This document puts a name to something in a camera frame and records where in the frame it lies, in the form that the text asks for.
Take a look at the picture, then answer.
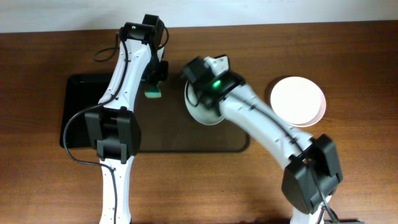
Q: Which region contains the pale blue plate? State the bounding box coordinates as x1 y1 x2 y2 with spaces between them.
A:
184 82 224 126

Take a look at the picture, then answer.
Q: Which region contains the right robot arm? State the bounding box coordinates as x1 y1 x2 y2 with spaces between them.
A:
182 55 343 223

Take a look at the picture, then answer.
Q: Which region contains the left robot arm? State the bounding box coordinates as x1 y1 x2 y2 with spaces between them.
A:
85 14 169 223

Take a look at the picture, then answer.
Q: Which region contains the white plate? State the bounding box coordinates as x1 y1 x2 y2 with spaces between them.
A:
292 93 326 128
270 77 324 125

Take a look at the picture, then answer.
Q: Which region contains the green yellow sponge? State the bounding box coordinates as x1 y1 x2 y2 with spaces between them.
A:
144 82 162 98

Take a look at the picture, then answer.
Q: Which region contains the brown serving tray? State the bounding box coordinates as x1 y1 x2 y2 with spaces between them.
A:
134 74 250 153

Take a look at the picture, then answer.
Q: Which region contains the black plastic tray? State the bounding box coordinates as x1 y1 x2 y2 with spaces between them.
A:
59 72 112 149

